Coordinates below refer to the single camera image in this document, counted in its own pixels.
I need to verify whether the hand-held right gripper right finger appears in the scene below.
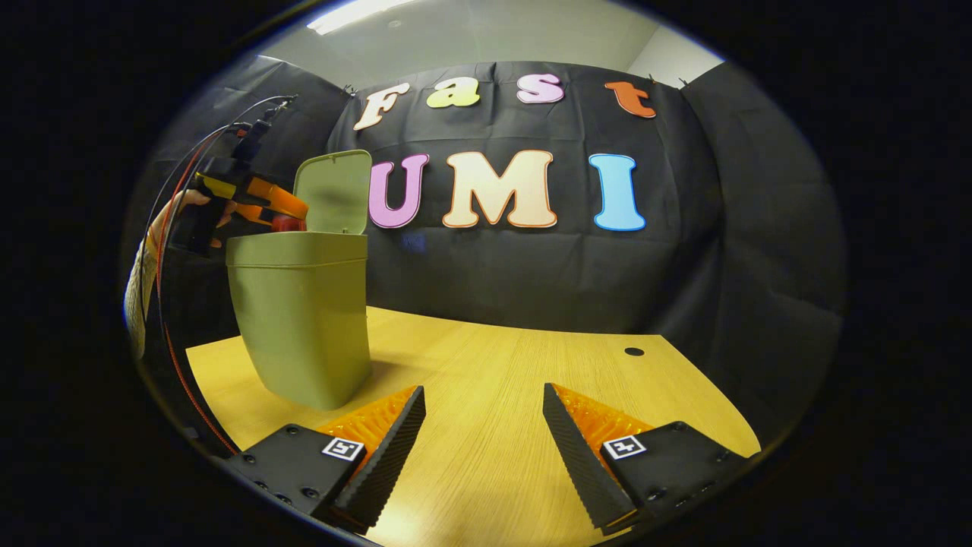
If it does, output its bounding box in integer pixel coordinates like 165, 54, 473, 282
542, 383, 753, 533

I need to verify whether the wooden desktop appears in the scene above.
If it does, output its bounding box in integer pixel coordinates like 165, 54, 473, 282
186, 306, 762, 547

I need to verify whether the green desktop garbage bin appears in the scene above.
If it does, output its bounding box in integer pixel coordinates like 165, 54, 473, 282
226, 150, 373, 411

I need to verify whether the black cable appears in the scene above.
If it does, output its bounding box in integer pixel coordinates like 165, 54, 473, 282
144, 95, 298, 251

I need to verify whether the red cable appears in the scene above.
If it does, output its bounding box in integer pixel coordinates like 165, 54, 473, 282
154, 133, 238, 454

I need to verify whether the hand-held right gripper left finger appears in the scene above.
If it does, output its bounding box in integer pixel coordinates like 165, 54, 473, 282
226, 385, 427, 535

